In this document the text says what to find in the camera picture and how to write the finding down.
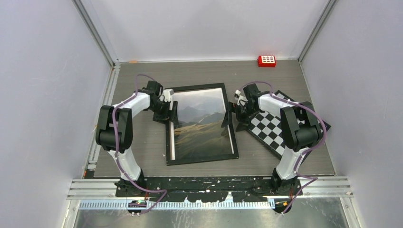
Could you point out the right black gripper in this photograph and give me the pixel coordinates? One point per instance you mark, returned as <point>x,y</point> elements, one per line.
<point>244,123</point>

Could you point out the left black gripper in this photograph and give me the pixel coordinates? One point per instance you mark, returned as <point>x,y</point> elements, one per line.
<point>168,115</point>

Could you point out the landscape photo print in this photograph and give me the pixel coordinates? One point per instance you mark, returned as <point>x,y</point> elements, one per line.
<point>201,126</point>

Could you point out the black picture frame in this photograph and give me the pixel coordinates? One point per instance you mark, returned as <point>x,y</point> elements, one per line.
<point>201,126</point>

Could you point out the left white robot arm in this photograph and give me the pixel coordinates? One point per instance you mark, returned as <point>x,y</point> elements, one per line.
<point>114,131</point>

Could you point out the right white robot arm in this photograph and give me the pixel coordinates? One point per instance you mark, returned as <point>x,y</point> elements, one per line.
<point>301,128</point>

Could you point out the black white checkerboard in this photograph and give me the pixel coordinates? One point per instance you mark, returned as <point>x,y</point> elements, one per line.
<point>266,128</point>

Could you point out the red toy brick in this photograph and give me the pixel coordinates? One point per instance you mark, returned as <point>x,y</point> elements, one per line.
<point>266,61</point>

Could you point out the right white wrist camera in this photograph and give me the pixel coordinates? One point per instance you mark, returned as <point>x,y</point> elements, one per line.
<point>241,101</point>

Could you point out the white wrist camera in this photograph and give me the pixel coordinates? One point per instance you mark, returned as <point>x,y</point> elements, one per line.
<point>241,101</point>
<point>167,95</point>

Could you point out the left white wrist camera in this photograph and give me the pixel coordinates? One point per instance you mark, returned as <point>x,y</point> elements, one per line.
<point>167,95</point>

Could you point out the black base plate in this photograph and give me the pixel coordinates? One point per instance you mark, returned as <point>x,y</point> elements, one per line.
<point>207,189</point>

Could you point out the aluminium rail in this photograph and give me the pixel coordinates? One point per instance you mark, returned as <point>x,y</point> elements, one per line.
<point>100,194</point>

